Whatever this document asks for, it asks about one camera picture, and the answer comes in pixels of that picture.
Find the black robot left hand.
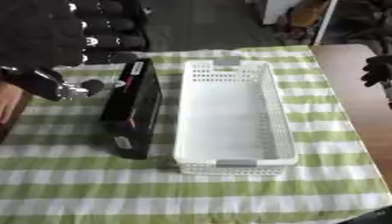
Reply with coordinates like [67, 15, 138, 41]
[0, 0, 151, 102]

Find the white slanted pole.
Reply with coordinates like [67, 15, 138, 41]
[311, 0, 340, 46]

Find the white perforated plastic basket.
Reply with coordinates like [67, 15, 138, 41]
[171, 56, 300, 177]

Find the black rectangular box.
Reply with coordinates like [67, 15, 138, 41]
[99, 58, 165, 161]

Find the white cabinet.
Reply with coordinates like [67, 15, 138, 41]
[262, 0, 304, 26]

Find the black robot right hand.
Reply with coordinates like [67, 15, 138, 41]
[360, 54, 392, 88]

